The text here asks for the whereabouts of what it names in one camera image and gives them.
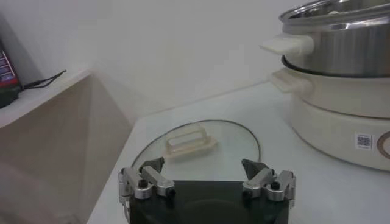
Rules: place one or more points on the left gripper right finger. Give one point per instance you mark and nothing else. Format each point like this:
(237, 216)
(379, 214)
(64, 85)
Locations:
(260, 181)

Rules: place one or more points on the cream electric pot base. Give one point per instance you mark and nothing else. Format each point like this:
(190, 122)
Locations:
(329, 134)

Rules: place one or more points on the white side desk beige panel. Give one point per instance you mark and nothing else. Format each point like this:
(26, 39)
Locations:
(61, 137)

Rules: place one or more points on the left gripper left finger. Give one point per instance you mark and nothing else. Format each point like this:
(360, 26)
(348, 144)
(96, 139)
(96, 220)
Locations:
(158, 182)

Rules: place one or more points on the steel perforated steamer basket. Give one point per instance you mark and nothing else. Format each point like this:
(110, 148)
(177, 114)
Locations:
(350, 51)

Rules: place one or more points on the dark laptop with red screen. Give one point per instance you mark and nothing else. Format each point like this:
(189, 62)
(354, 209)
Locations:
(7, 79)

